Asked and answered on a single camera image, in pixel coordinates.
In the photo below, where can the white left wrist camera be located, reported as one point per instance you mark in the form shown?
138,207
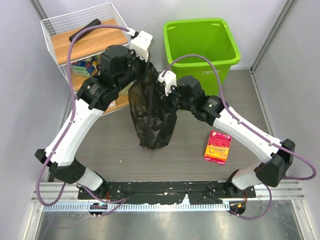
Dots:
140,42

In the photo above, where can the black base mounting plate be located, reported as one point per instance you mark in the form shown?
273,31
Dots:
171,192

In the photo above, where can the blue green sponge pack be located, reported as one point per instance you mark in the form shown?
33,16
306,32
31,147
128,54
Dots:
84,68

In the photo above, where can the grey slotted cable duct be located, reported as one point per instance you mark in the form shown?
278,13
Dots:
185,206

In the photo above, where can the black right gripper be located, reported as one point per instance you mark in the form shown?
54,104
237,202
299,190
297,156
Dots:
173,89

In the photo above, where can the green plastic trash bin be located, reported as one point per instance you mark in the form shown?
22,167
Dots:
209,46

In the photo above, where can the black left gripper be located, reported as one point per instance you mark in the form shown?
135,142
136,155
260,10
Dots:
144,64

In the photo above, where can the aluminium frame rail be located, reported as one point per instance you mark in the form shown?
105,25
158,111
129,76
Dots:
49,191

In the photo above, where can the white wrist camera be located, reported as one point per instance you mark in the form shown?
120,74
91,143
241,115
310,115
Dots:
167,79
140,42

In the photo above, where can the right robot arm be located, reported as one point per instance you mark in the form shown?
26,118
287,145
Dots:
274,155

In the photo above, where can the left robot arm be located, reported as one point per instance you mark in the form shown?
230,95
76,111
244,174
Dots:
119,66

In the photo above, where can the white wire shelf rack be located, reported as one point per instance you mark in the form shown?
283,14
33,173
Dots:
78,36

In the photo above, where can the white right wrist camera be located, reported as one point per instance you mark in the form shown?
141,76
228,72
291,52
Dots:
167,79

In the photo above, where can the pink orange sponge package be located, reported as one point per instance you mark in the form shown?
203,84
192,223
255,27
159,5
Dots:
217,148

